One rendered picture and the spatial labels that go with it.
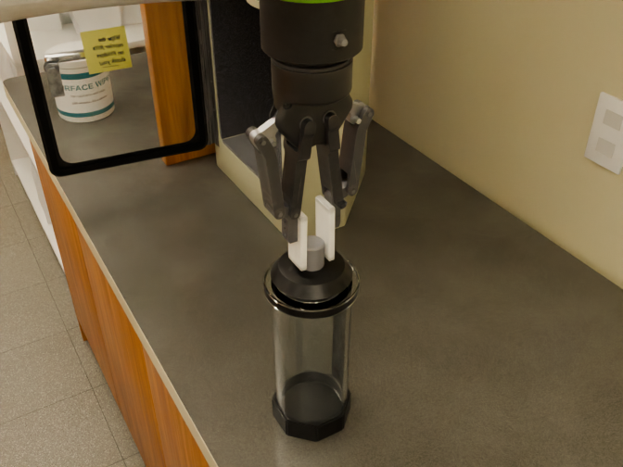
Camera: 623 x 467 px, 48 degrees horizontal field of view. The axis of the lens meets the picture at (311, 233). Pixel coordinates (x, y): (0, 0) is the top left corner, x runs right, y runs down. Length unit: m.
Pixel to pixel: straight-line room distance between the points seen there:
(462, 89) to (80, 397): 1.51
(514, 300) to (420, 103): 0.56
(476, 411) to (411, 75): 0.81
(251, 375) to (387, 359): 0.19
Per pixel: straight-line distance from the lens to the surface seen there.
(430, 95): 1.49
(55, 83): 1.29
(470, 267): 1.19
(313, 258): 0.75
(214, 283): 1.14
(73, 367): 2.41
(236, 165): 1.35
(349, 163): 0.72
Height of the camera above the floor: 1.66
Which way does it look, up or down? 36 degrees down
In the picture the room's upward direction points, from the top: straight up
